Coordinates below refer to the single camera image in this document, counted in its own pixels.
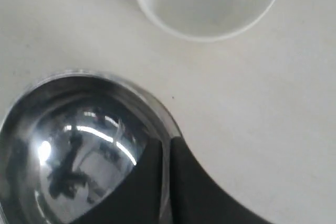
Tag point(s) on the white floral ceramic bowl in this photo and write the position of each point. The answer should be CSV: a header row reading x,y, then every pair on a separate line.
x,y
204,20

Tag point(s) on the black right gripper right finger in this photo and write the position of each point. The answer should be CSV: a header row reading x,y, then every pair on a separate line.
x,y
195,197

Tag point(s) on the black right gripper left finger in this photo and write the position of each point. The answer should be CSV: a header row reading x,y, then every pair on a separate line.
x,y
138,198

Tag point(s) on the ribbed steel bowl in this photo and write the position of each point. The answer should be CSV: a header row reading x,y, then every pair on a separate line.
x,y
70,140

